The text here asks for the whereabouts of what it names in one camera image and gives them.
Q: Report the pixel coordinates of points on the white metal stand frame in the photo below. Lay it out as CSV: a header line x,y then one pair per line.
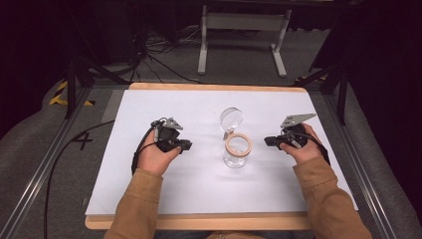
x,y
244,21

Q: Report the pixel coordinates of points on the yellow black floor tape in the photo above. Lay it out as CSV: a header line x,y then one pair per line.
x,y
59,96

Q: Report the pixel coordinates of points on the black tripod stand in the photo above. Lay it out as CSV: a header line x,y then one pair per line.
x,y
341,89
71,86

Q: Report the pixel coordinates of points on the person's left hand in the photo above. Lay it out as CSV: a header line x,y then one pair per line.
x,y
154,159

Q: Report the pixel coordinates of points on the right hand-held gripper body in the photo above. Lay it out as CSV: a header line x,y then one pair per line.
x,y
293,127

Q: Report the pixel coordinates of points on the glass jar with wooden rim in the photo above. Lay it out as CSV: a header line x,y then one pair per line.
x,y
237,152

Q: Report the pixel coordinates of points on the aluminium floor rail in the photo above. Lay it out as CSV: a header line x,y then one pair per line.
x,y
36,179
361,166

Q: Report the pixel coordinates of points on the person's right hand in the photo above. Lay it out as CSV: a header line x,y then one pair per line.
x,y
305,151

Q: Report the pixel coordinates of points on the white table sheet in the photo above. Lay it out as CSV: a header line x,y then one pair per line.
x,y
199,186

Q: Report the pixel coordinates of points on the round glass jar lid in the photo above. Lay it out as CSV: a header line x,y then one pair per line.
x,y
231,119

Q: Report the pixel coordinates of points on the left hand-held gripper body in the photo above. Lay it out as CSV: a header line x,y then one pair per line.
x,y
167,134

